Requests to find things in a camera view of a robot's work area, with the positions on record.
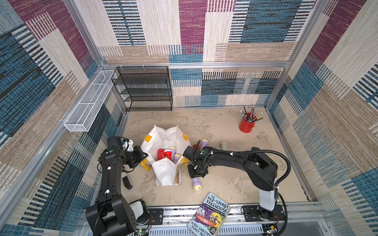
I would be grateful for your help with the purple flashlight lone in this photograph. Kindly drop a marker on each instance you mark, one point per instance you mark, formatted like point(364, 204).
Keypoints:
point(197, 184)

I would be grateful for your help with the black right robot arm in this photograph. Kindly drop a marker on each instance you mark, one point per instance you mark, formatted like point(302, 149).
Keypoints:
point(261, 169)

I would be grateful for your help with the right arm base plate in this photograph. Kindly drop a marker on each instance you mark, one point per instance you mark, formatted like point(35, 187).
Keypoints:
point(255, 213)

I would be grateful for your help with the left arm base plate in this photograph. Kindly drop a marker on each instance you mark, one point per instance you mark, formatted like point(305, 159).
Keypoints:
point(156, 216)

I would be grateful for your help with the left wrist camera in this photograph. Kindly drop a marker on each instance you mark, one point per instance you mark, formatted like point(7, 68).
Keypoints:
point(128, 145)

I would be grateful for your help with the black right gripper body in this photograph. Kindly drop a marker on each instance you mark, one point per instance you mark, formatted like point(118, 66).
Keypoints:
point(196, 169)

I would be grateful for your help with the purple flashlight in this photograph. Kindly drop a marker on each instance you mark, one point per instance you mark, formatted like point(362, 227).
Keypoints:
point(173, 150)
point(176, 158)
point(203, 143)

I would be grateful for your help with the black wire mesh shelf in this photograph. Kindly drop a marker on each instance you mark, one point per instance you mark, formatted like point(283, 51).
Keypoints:
point(144, 88)

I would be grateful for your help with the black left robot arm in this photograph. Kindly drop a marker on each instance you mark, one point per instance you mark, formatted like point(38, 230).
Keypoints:
point(111, 214)

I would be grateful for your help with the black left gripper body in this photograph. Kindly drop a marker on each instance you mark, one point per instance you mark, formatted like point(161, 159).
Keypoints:
point(133, 158)

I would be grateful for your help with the treehouse paperback book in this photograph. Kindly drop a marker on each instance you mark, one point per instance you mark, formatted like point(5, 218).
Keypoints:
point(209, 217)

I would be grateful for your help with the white wire mesh basket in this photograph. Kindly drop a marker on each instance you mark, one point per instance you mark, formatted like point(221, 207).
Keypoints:
point(87, 109)

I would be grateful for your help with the white tote bag yellow handles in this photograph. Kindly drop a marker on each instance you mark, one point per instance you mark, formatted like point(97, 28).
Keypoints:
point(165, 149)

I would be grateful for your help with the red pencil cup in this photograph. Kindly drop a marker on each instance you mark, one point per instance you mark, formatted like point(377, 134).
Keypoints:
point(246, 126)

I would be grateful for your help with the green flashlight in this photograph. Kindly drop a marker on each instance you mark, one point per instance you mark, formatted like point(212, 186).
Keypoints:
point(223, 145)

